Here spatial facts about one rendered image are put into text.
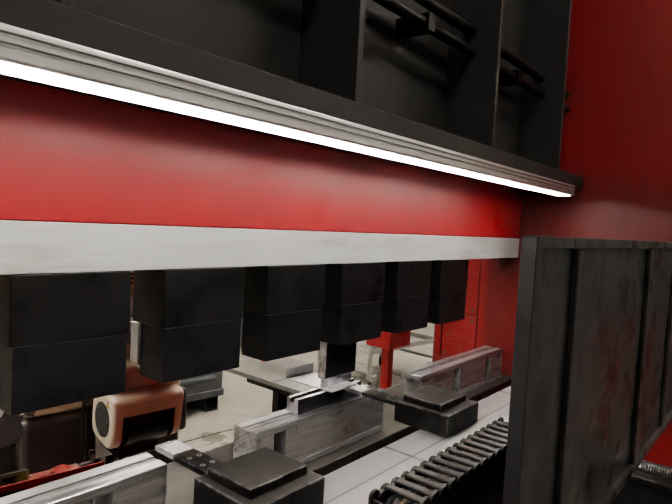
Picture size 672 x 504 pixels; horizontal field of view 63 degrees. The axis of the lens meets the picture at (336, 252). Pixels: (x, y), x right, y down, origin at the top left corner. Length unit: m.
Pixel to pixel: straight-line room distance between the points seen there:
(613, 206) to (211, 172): 1.26
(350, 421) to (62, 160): 0.78
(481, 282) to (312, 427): 0.98
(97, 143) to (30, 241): 0.15
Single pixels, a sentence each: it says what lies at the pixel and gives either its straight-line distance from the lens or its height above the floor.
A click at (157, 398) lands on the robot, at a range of 1.80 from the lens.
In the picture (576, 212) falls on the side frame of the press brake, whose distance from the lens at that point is 1.82.
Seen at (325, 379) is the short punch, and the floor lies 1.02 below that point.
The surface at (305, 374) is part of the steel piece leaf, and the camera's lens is 1.26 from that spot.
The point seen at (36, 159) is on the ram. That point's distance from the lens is 0.74.
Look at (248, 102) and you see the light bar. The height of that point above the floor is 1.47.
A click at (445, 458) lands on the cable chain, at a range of 0.81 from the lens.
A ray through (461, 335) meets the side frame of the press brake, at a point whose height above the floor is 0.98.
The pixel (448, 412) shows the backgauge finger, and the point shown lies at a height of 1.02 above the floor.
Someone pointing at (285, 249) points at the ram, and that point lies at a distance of 0.97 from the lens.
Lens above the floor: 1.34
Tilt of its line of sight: 3 degrees down
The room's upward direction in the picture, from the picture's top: 3 degrees clockwise
